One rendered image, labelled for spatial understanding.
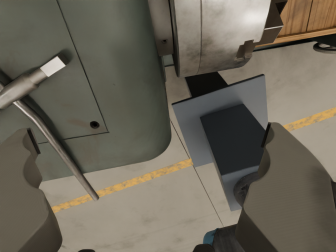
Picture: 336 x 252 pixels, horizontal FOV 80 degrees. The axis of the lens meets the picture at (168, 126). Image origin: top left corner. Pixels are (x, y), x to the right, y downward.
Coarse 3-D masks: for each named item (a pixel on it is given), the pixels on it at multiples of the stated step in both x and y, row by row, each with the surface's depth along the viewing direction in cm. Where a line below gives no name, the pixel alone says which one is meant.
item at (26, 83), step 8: (56, 56) 24; (48, 64) 24; (56, 64) 24; (64, 64) 24; (32, 72) 25; (40, 72) 25; (48, 72) 25; (16, 80) 25; (24, 80) 25; (32, 80) 25; (40, 80) 25; (8, 88) 25; (16, 88) 25; (24, 88) 25; (32, 88) 26; (0, 96) 26; (8, 96) 26; (16, 96) 26; (0, 104) 26; (8, 104) 27
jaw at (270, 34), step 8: (272, 0) 32; (280, 0) 32; (272, 8) 31; (280, 8) 33; (272, 16) 31; (272, 24) 31; (280, 24) 30; (264, 32) 31; (272, 32) 31; (248, 40) 30; (264, 40) 33; (272, 40) 33; (240, 48) 32; (248, 48) 32; (240, 56) 34
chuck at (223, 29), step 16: (208, 0) 25; (224, 0) 25; (240, 0) 25; (256, 0) 25; (208, 16) 26; (224, 16) 26; (240, 16) 26; (256, 16) 26; (208, 32) 28; (224, 32) 28; (240, 32) 28; (256, 32) 28; (208, 48) 30; (224, 48) 30; (208, 64) 34; (224, 64) 35; (240, 64) 36
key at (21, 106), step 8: (0, 80) 26; (0, 88) 26; (16, 104) 27; (24, 104) 27; (24, 112) 28; (32, 112) 28; (32, 120) 28; (40, 120) 29; (40, 128) 29; (48, 128) 30; (48, 136) 30; (56, 144) 31; (64, 152) 33; (64, 160) 33; (72, 160) 34; (72, 168) 34; (80, 176) 36; (88, 184) 37; (88, 192) 38; (96, 200) 39
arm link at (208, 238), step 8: (208, 232) 56; (216, 232) 54; (224, 232) 53; (232, 232) 52; (208, 240) 53; (216, 240) 52; (224, 240) 51; (232, 240) 51; (216, 248) 51; (224, 248) 50; (232, 248) 49; (240, 248) 49
